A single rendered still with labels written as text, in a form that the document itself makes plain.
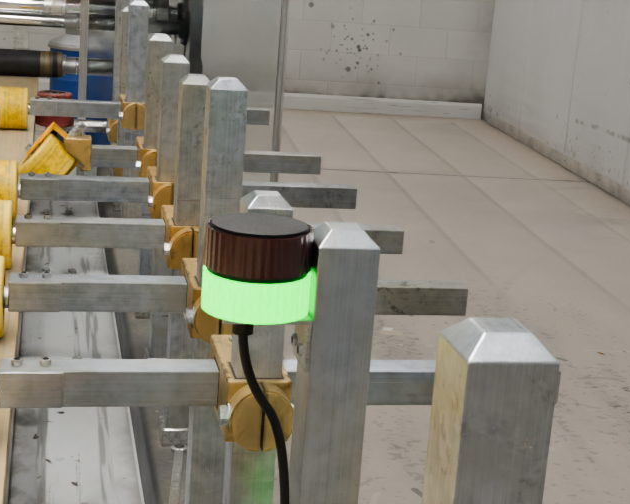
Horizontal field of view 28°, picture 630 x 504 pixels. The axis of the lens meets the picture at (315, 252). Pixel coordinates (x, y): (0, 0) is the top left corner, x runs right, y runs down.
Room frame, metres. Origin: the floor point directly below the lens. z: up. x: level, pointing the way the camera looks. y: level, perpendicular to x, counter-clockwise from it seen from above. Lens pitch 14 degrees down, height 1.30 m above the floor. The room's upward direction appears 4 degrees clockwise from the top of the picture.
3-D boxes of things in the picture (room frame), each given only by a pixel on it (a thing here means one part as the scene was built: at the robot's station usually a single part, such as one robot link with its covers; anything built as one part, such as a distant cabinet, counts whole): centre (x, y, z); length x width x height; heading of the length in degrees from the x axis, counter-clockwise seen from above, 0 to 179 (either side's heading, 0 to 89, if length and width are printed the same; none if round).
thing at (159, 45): (1.90, 0.26, 0.90); 0.04 x 0.04 x 0.48; 13
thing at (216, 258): (0.67, 0.03, 1.14); 0.06 x 0.06 x 0.02
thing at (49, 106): (2.43, 0.36, 0.95); 0.50 x 0.04 x 0.04; 103
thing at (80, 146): (1.91, 0.41, 0.95); 0.10 x 0.04 x 0.10; 103
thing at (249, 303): (0.67, 0.03, 1.11); 0.06 x 0.06 x 0.02
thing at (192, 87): (1.41, 0.15, 0.90); 0.04 x 0.04 x 0.48; 13
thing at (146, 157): (1.92, 0.26, 0.95); 0.14 x 0.06 x 0.05; 13
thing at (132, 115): (2.41, 0.37, 0.95); 0.14 x 0.06 x 0.05; 13
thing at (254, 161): (1.96, 0.18, 0.95); 0.37 x 0.03 x 0.03; 103
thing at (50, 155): (1.91, 0.42, 0.93); 0.09 x 0.08 x 0.09; 103
